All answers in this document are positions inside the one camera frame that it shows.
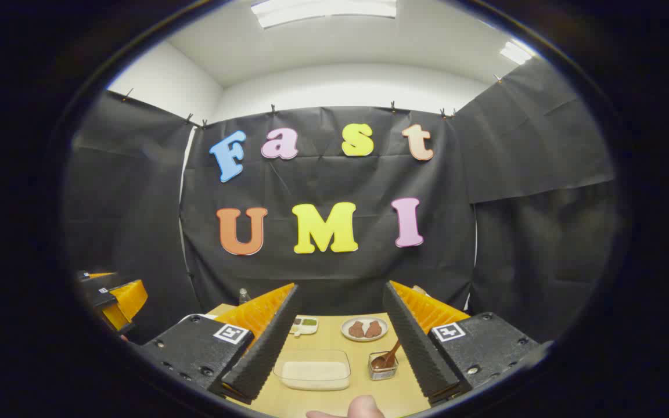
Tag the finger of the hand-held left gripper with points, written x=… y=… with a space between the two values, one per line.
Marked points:
x=128 y=299
x=86 y=275

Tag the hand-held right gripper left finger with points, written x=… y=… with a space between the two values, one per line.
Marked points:
x=265 y=354

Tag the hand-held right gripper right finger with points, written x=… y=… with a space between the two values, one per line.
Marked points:
x=418 y=348

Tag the brown wooden spoon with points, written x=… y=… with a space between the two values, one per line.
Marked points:
x=392 y=351

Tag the clear plastic rice container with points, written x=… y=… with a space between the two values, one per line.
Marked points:
x=311 y=353

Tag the brown steak piece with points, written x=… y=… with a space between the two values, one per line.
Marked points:
x=356 y=330
x=373 y=329

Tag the white divided seasoning tray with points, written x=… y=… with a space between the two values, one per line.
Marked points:
x=309 y=323

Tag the clear plastic water bottle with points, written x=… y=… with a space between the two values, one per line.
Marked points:
x=244 y=297

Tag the white round plate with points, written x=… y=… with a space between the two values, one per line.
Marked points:
x=346 y=332

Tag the black backdrop cloth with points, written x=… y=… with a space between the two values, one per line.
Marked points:
x=334 y=180

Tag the small ceiling light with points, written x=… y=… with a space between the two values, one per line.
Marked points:
x=517 y=52

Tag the long ceiling light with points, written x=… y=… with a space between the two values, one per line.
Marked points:
x=323 y=11

